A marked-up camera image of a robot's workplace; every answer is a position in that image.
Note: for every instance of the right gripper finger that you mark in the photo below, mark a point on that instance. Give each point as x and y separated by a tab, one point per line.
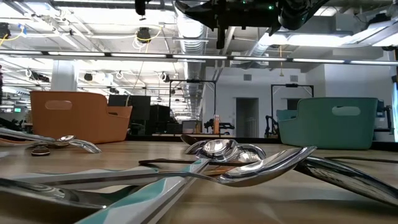
221	37

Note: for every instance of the teal plastic bin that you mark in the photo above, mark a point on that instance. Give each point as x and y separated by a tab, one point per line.
326	130

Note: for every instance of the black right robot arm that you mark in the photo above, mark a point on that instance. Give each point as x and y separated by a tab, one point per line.
298	14

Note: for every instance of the black ceiling dome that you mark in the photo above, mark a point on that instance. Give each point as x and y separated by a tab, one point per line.
144	35

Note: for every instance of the black cabinet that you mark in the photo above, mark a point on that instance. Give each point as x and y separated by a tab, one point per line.
160	118

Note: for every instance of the long ceiling light strip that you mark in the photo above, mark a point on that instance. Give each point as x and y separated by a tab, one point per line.
140	55

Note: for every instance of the orange plastic bin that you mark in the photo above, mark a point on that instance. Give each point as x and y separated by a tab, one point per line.
81	118

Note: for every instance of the green exit sign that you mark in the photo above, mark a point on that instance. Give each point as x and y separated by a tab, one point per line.
17	109

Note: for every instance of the black aluminium table frame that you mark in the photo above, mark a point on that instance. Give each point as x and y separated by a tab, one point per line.
149	137

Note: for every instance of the background black robot arm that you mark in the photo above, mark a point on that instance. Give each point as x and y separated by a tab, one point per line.
271	126
380	109
225	126

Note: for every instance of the orange bottle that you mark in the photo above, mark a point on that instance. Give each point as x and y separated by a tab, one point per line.
216	123

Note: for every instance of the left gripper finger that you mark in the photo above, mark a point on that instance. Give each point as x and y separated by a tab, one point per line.
140	7

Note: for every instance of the silver ventilation duct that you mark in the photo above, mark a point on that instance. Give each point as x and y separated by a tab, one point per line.
192	40

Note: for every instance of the black metal gantry frame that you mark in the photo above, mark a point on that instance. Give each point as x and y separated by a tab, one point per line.
292	85

